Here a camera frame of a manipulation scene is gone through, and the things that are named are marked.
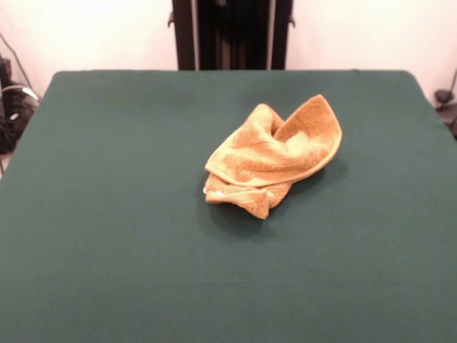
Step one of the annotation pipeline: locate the orange terry towel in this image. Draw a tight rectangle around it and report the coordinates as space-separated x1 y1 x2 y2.
203 94 343 220

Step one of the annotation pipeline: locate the dark green tablecloth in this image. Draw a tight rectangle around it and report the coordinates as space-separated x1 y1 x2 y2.
0 69 457 343

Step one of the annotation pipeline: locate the black power strip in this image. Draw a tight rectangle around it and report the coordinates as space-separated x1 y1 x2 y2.
0 56 14 86

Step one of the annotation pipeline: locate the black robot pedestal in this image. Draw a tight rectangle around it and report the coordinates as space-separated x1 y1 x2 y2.
166 0 297 71

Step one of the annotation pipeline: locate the tangled black cable bundle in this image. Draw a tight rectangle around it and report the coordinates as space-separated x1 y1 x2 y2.
0 82 40 154

